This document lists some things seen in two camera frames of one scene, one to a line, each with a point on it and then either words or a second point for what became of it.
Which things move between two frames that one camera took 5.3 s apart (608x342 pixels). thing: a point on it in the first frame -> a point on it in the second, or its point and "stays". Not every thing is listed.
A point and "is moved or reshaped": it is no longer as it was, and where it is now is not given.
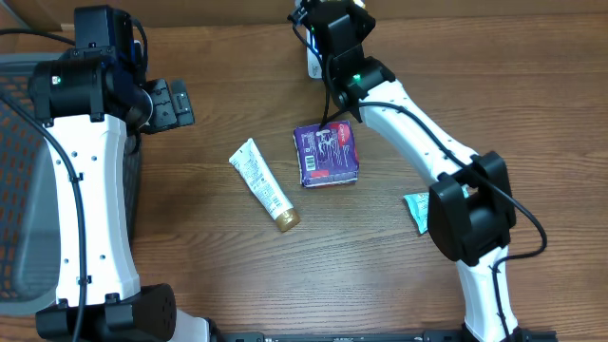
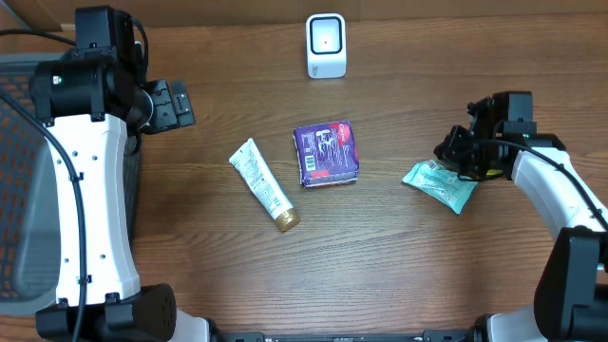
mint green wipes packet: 419,205 is moved or reshaped
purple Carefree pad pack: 328,156 stays
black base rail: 515,335 stays
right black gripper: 300,16 -> 456,149
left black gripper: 167,106 stays
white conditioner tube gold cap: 256,174 stays
